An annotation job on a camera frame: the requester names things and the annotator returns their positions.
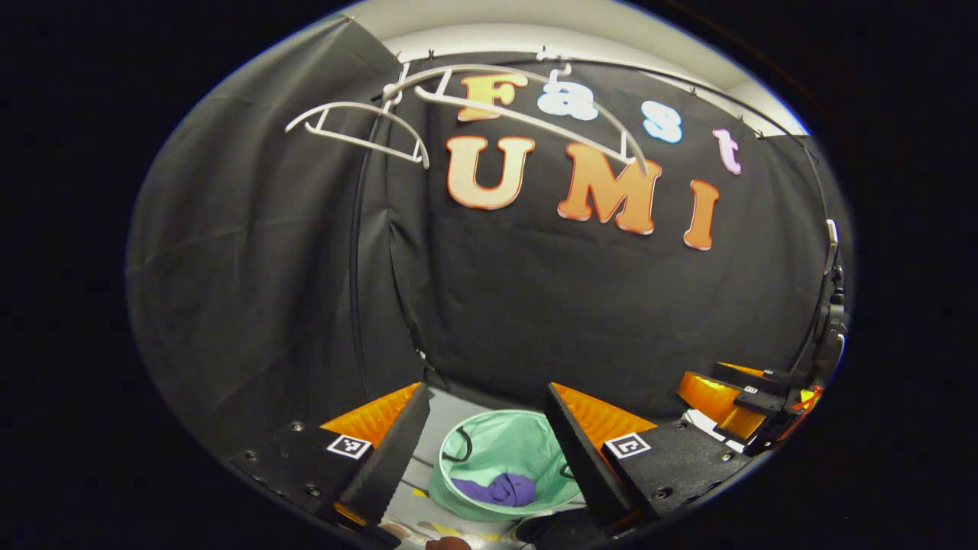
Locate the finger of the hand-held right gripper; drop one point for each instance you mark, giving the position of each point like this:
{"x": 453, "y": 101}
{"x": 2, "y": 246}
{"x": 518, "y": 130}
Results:
{"x": 752, "y": 378}
{"x": 718, "y": 401}

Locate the plain black backdrop cloth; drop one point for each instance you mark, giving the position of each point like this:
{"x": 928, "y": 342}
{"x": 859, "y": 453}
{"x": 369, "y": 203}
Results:
{"x": 252, "y": 267}

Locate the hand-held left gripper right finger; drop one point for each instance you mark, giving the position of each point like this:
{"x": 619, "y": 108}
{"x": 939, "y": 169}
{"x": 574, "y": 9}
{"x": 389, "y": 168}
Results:
{"x": 581, "y": 458}

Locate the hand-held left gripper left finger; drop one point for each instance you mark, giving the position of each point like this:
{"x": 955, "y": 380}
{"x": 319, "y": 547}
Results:
{"x": 397, "y": 451}

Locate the white plastic clothes hanger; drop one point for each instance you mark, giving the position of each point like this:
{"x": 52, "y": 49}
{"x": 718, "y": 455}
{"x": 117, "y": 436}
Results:
{"x": 527, "y": 122}
{"x": 348, "y": 105}

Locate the green laundry hamper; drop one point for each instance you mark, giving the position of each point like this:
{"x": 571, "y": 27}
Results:
{"x": 504, "y": 443}

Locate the person's black shoe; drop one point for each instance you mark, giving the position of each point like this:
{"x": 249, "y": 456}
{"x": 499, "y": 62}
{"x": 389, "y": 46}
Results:
{"x": 561, "y": 531}

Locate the black clothes rack rail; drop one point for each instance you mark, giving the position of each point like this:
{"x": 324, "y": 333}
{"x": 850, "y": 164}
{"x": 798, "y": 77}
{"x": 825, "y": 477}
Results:
{"x": 357, "y": 267}

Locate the purple ribbed shirt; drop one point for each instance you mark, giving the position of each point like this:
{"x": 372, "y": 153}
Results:
{"x": 497, "y": 490}

